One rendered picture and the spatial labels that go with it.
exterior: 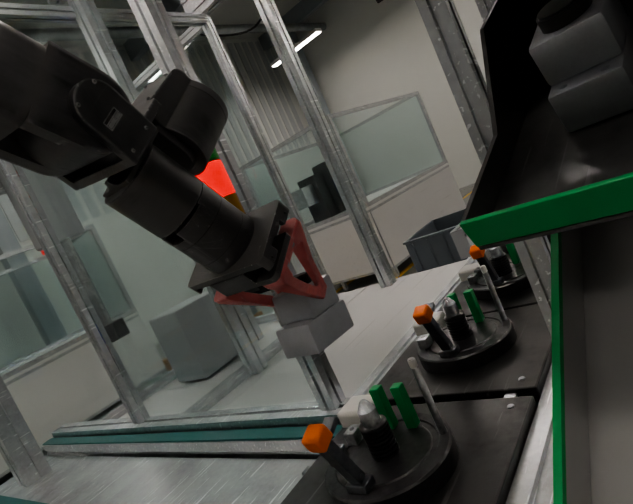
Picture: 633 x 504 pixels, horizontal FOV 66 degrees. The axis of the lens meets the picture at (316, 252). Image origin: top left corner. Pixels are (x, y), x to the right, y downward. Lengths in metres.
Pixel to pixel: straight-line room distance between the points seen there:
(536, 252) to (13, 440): 1.26
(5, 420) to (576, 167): 1.32
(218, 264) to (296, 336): 0.10
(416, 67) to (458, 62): 11.64
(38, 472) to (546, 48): 1.37
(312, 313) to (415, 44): 11.66
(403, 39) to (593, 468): 11.91
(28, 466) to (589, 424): 1.27
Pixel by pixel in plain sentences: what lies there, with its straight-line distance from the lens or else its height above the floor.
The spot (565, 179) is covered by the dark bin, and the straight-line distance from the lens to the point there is 0.33.
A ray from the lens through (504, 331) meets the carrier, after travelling 0.71.
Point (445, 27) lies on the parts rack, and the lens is 0.41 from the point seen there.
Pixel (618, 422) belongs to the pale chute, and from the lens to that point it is 0.39.
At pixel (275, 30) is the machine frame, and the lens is 1.79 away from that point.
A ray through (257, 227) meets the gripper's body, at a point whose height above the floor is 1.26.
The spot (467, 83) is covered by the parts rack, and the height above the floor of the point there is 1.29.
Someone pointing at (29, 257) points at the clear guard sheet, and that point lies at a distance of 1.79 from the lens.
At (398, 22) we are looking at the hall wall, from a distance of 12.23.
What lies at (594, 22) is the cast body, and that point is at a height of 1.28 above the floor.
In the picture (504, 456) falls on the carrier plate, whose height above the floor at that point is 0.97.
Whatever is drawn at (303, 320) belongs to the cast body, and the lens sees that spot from 0.46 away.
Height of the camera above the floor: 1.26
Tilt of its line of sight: 6 degrees down
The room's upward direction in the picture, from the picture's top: 24 degrees counter-clockwise
